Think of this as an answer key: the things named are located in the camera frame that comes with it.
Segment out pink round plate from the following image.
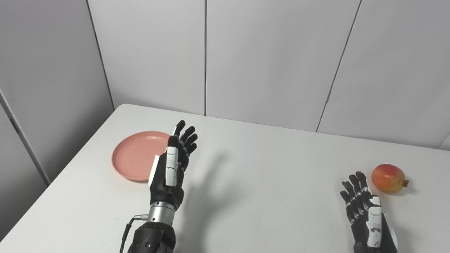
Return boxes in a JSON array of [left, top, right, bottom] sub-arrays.
[[112, 131, 173, 182]]

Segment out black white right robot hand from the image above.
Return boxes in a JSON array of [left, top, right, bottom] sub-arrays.
[[340, 171, 399, 253]]

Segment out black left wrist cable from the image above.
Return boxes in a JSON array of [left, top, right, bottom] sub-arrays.
[[119, 214, 149, 253]]

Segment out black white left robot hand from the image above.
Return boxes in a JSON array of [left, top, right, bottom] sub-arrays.
[[148, 120, 198, 211]]

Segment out red yellow pomegranate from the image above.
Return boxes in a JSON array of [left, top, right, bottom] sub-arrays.
[[371, 164, 410, 194]]

